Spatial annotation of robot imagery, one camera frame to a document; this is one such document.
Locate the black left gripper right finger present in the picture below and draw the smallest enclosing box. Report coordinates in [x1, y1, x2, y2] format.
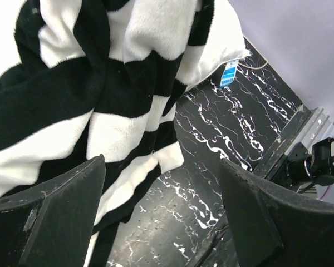
[218, 160, 334, 266]

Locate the aluminium table frame rail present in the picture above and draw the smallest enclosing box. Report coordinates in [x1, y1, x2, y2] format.
[253, 103, 334, 195]

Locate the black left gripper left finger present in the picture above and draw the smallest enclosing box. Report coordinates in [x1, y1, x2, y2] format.
[0, 155, 106, 267]

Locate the black white striped pillowcase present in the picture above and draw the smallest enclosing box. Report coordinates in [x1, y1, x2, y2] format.
[0, 0, 251, 267]

